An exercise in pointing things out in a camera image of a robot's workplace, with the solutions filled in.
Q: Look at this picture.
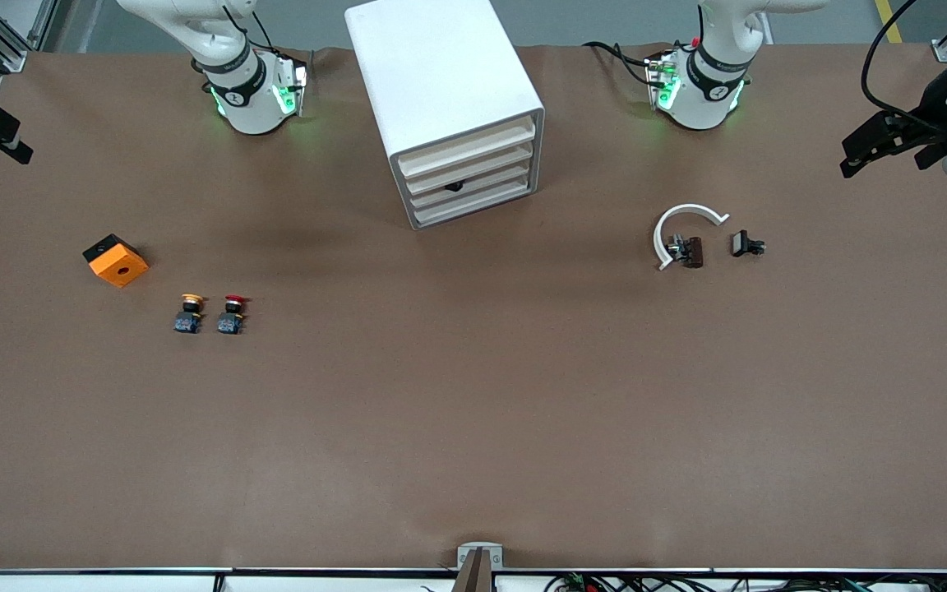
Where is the orange button enclosure box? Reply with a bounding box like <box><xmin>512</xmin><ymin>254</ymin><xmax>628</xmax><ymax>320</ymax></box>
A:
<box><xmin>82</xmin><ymin>234</ymin><xmax>150</xmax><ymax>289</ymax></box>

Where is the grey vertical mounting post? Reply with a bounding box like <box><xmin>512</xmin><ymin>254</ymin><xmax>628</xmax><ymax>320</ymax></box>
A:
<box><xmin>450</xmin><ymin>548</ymin><xmax>495</xmax><ymax>592</ymax></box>

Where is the red push button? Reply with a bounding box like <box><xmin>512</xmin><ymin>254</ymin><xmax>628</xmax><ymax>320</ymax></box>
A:
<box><xmin>217</xmin><ymin>294</ymin><xmax>248</xmax><ymax>335</ymax></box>

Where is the grey metal bracket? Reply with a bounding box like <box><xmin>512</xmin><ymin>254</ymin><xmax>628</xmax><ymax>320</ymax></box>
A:
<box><xmin>456</xmin><ymin>542</ymin><xmax>505</xmax><ymax>571</ymax></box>

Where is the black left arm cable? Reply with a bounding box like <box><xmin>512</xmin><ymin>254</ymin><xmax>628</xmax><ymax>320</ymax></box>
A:
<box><xmin>862</xmin><ymin>0</ymin><xmax>947</xmax><ymax>124</ymax></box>

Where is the brown table cover sheet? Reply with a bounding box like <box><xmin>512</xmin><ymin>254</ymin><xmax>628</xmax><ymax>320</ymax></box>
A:
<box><xmin>0</xmin><ymin>43</ymin><xmax>947</xmax><ymax>572</ymax></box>

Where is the yellow push button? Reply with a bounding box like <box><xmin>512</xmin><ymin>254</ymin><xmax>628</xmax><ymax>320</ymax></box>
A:
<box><xmin>174</xmin><ymin>293</ymin><xmax>205</xmax><ymax>335</ymax></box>

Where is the black base power cable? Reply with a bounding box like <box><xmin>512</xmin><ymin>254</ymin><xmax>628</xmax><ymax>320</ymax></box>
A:
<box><xmin>583</xmin><ymin>39</ymin><xmax>659</xmax><ymax>87</ymax></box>

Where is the white curved plastic piece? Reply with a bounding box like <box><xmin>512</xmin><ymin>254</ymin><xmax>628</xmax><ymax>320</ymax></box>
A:
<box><xmin>653</xmin><ymin>203</ymin><xmax>730</xmax><ymax>271</ymax></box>

